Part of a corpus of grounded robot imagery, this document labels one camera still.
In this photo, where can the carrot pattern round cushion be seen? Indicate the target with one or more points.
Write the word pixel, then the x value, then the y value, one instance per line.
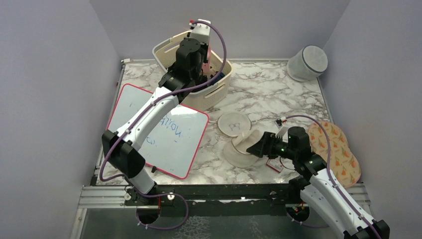
pixel 330 139

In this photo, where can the small red white card box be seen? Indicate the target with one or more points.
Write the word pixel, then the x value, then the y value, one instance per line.
pixel 275 165

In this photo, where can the blue garment in basket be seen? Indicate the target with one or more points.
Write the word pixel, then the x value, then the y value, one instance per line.
pixel 218 78

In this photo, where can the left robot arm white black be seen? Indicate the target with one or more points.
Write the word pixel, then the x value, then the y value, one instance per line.
pixel 122 145

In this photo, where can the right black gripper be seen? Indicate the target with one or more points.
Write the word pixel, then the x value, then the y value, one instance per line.
pixel 265 146

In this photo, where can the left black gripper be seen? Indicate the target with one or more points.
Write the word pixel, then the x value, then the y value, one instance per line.
pixel 204 47

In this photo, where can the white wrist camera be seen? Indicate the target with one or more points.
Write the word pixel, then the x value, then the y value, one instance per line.
pixel 281 125
pixel 200 32

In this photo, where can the cream plastic laundry basket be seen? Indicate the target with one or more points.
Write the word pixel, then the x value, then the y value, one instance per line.
pixel 165 55

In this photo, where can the black mounting rail base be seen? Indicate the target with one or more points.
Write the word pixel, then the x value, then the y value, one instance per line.
pixel 220 200

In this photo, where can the red framed whiteboard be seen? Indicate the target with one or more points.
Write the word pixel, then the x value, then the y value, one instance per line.
pixel 173 143

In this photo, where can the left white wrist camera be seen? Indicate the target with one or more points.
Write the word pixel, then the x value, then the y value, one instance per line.
pixel 200 32

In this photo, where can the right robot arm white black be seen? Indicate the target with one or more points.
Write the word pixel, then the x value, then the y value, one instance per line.
pixel 318 188

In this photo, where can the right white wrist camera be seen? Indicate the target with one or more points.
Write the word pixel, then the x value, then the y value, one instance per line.
pixel 281 125

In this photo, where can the pink bra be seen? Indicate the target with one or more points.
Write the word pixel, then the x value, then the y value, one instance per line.
pixel 206 68

